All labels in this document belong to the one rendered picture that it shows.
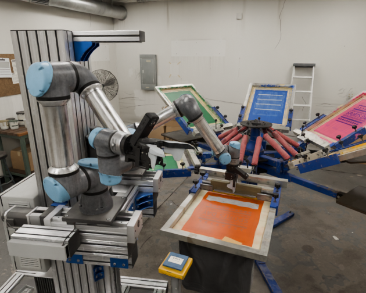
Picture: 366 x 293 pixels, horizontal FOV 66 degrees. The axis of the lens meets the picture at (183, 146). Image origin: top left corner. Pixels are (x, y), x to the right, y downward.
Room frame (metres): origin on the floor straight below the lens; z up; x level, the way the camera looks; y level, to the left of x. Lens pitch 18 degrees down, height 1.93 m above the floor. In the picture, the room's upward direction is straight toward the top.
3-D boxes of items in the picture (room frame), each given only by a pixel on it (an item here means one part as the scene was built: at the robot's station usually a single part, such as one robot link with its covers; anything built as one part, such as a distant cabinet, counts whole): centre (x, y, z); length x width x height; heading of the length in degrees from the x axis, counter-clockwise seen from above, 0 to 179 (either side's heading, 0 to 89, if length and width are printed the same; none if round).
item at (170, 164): (2.48, 0.21, 1.05); 1.08 x 0.61 x 0.23; 98
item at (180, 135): (3.14, -0.28, 0.91); 1.34 x 0.40 x 0.08; 38
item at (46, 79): (1.05, 0.47, 1.63); 0.15 x 0.12 x 0.55; 147
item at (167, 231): (1.63, -0.29, 0.97); 0.79 x 0.58 x 0.04; 158
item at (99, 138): (0.91, 0.25, 1.65); 0.11 x 0.08 x 0.09; 57
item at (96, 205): (1.17, 0.40, 1.31); 0.15 x 0.15 x 0.10
